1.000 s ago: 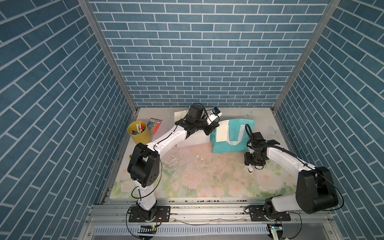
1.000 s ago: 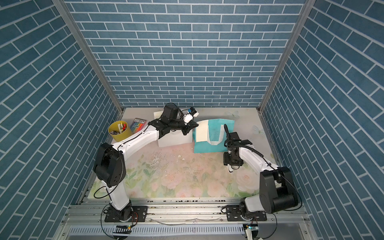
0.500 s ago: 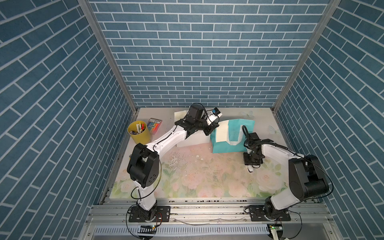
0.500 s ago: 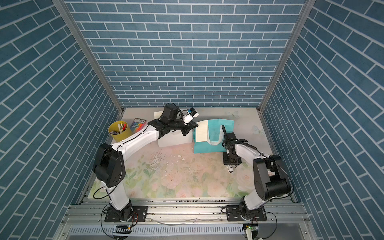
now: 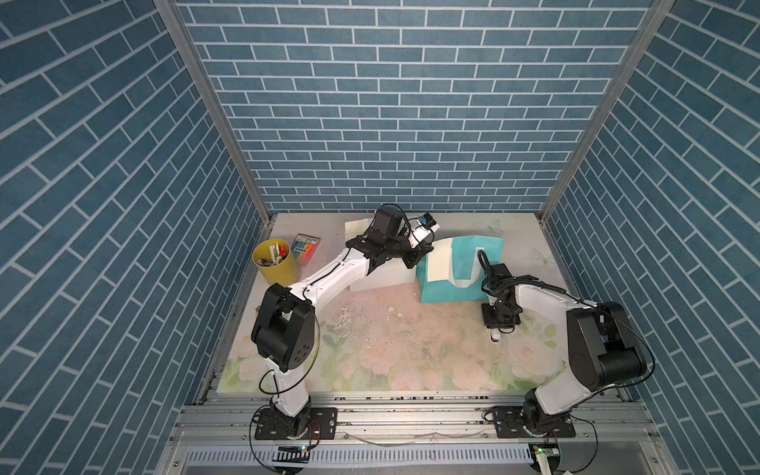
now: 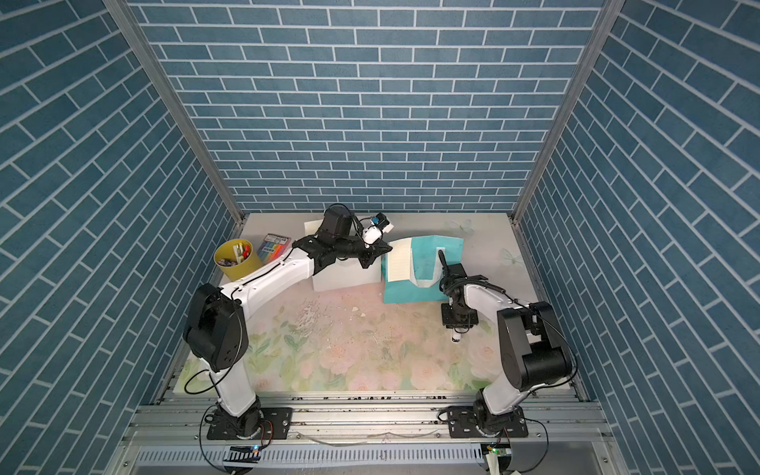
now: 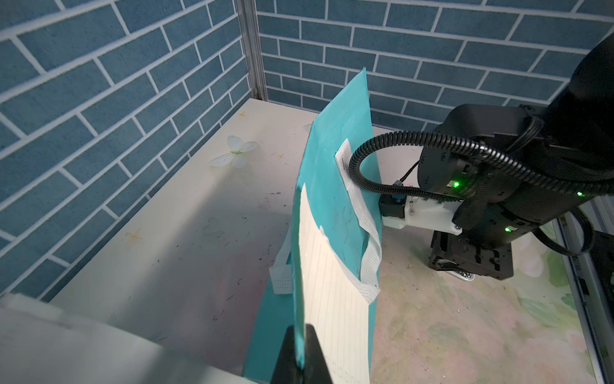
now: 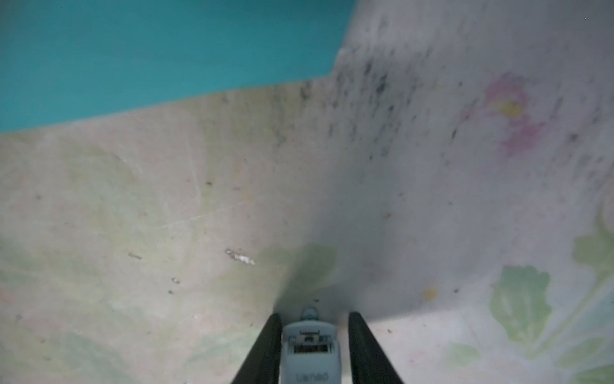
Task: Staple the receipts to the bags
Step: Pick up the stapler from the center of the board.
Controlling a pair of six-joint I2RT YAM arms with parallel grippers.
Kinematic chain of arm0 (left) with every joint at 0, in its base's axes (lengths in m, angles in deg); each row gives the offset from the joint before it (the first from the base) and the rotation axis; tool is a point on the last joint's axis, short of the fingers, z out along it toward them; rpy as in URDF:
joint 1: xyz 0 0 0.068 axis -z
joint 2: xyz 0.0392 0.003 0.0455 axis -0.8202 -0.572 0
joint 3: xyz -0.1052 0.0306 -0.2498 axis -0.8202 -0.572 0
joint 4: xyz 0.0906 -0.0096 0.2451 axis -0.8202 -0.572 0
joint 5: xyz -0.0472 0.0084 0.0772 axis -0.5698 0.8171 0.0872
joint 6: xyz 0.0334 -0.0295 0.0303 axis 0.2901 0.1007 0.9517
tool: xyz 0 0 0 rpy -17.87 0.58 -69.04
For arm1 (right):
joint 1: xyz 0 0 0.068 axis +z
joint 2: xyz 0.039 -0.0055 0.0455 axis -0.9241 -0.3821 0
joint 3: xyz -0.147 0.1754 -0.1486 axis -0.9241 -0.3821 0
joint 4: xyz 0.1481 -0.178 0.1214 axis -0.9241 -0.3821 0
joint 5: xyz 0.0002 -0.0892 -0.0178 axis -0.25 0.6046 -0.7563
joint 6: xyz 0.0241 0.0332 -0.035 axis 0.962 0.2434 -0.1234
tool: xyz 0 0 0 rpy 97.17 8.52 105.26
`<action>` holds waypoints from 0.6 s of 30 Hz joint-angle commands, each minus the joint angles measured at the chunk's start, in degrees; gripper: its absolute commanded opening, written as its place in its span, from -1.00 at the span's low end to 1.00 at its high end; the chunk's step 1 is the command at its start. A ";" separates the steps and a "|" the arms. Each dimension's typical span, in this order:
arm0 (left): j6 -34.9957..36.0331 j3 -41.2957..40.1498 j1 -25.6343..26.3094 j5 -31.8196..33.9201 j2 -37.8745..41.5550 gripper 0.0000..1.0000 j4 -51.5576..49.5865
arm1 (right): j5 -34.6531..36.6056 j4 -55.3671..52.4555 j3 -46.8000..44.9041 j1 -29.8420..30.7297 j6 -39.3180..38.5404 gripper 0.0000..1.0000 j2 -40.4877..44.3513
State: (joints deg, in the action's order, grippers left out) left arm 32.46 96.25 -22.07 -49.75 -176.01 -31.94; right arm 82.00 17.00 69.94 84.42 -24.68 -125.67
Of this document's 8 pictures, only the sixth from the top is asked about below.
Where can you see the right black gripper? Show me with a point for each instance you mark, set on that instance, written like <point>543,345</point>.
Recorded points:
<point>448,322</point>

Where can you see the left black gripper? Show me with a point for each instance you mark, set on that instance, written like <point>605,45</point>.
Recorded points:
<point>373,250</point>

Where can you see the white paper bag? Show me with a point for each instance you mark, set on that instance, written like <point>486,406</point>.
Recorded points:
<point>345,274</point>

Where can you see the short white receipt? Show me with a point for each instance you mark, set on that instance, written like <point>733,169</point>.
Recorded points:
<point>399,262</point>

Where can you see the teal paper bag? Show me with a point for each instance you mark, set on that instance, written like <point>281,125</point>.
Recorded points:
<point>424,283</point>

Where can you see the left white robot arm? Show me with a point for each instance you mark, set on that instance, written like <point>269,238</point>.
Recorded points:
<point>216,327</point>

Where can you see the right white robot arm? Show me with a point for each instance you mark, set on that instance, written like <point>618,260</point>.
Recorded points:
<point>534,354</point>

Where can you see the colourful sticky notes pack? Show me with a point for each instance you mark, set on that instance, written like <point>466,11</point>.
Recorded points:
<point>272,247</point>

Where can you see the yellow pen cup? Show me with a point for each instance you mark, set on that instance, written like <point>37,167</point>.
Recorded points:
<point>237,259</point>

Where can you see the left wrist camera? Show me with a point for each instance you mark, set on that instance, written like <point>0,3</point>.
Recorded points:
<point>338,223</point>

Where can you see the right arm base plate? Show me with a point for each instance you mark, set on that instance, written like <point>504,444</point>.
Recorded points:
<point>465,422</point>

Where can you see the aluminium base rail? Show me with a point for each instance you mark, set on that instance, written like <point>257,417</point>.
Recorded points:
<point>403,432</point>

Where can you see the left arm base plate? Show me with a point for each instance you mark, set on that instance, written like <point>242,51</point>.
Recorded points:
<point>267,424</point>

